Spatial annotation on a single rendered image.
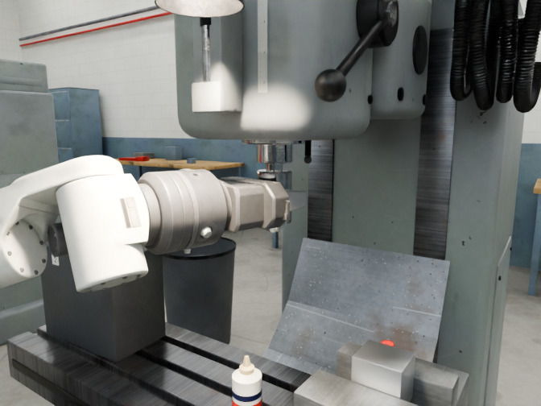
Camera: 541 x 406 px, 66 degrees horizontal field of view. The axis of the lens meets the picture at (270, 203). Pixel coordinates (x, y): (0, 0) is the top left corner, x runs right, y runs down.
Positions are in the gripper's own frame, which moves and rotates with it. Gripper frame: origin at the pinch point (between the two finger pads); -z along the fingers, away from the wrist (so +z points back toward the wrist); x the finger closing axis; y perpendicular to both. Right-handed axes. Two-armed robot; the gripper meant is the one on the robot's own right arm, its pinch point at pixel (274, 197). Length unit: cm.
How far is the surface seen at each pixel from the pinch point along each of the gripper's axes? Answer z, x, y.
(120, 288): 10.1, 28.4, 18.5
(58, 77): -218, 852, -110
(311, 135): 3.9, -10.1, -8.3
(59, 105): -180, 723, -50
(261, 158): 2.4, -0.1, -5.4
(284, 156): 0.5, -2.4, -5.6
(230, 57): 10.6, -4.7, -16.2
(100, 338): 12.8, 31.9, 28.2
